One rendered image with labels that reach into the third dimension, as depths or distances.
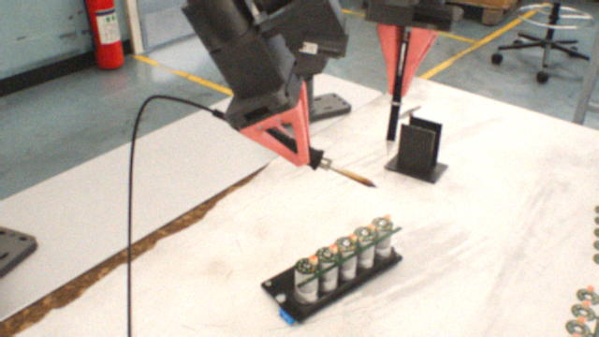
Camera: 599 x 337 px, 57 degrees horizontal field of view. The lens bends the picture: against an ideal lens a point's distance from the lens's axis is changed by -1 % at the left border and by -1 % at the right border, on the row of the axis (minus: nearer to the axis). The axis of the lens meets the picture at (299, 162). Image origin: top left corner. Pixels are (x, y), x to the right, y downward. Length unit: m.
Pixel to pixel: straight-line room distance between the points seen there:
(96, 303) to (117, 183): 0.24
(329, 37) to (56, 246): 0.44
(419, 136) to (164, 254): 0.39
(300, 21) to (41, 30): 2.80
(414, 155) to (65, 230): 0.50
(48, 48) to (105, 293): 2.69
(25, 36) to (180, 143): 2.36
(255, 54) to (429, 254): 0.34
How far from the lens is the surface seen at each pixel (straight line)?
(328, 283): 0.62
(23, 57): 3.26
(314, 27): 0.53
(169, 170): 0.88
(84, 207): 0.83
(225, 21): 0.54
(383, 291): 0.66
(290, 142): 0.60
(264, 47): 0.53
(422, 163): 0.85
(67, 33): 3.35
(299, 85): 0.58
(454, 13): 0.59
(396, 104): 0.62
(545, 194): 0.88
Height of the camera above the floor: 1.21
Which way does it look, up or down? 32 degrees down
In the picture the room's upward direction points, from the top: straight up
